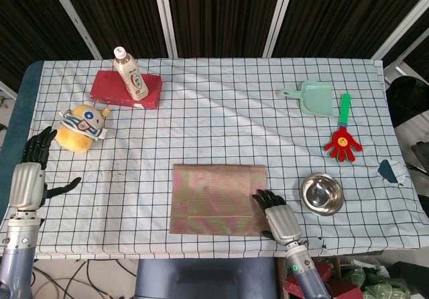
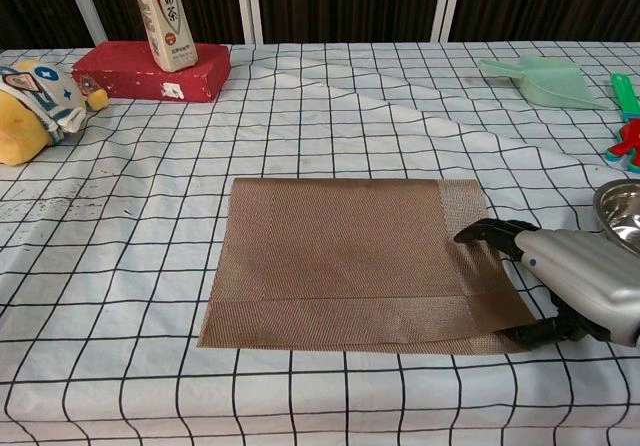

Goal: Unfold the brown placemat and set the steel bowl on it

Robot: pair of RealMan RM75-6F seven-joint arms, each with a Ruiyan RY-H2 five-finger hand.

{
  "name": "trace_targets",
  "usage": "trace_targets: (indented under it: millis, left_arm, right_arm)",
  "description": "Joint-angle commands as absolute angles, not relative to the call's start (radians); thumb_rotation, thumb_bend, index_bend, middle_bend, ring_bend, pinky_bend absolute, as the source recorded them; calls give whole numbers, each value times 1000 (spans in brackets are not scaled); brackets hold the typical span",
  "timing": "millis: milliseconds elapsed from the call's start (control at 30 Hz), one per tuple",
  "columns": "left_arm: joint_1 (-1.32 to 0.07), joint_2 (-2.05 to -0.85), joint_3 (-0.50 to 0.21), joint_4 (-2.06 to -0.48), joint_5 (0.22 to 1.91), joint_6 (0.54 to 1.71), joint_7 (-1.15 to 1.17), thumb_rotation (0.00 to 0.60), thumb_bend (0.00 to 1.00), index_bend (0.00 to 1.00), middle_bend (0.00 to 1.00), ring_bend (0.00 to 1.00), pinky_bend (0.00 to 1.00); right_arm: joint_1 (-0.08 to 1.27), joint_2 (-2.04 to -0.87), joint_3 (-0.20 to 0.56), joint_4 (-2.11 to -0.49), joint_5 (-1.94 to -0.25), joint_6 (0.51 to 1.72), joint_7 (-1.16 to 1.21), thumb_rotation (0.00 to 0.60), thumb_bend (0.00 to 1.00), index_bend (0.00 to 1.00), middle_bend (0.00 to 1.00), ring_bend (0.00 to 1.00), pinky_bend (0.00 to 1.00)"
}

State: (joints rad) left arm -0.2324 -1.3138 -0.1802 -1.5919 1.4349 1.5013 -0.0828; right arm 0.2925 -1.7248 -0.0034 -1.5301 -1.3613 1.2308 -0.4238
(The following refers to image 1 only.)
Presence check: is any beige milk tea bottle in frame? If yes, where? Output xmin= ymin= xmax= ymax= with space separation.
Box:
xmin=113 ymin=46 xmax=149 ymax=101

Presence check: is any stainless steel bowl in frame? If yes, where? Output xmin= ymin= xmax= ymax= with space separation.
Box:
xmin=299 ymin=172 xmax=345 ymax=217

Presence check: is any yellow plush toy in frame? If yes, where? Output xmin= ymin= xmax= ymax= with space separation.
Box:
xmin=55 ymin=104 xmax=111 ymax=154

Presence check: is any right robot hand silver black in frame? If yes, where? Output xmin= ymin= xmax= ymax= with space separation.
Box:
xmin=251 ymin=188 xmax=302 ymax=246

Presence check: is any white partition frame post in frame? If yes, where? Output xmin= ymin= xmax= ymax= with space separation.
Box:
xmin=371 ymin=0 xmax=429 ymax=61
xmin=45 ymin=0 xmax=102 ymax=60
xmin=151 ymin=0 xmax=178 ymax=58
xmin=262 ymin=0 xmax=298 ymax=58

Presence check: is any green leaf patterned cloth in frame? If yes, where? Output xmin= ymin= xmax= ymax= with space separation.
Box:
xmin=334 ymin=261 xmax=414 ymax=299

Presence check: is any grey blue robot torso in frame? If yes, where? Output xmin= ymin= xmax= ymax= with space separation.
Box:
xmin=135 ymin=257 xmax=279 ymax=299

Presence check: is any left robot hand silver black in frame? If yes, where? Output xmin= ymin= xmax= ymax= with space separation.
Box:
xmin=8 ymin=126 xmax=82 ymax=213

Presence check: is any red brick block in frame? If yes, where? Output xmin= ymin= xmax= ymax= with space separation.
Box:
xmin=89 ymin=70 xmax=164 ymax=111

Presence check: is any black bulky bag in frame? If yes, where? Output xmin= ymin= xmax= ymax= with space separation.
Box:
xmin=385 ymin=76 xmax=429 ymax=129

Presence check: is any mint green plastic dustpan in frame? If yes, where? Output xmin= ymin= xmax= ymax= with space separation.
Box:
xmin=280 ymin=80 xmax=334 ymax=118

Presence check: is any brown woven placemat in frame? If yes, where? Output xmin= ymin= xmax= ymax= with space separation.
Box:
xmin=169 ymin=164 xmax=269 ymax=237

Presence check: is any white checked tablecloth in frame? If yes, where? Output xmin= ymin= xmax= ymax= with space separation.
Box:
xmin=0 ymin=57 xmax=429 ymax=259

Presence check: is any red hand clapper green handle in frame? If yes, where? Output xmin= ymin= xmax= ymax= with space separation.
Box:
xmin=323 ymin=93 xmax=363 ymax=164

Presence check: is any black floor cable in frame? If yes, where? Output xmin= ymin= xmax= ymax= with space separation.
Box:
xmin=32 ymin=265 xmax=88 ymax=299
xmin=84 ymin=259 xmax=138 ymax=299

